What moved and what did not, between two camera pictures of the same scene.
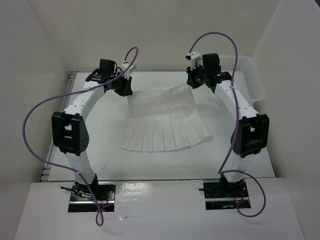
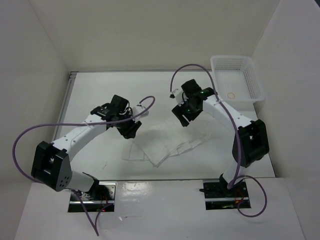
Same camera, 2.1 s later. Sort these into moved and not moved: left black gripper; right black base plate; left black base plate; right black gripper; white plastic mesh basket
Moved: left black gripper; right black gripper
Not moved: left black base plate; white plastic mesh basket; right black base plate
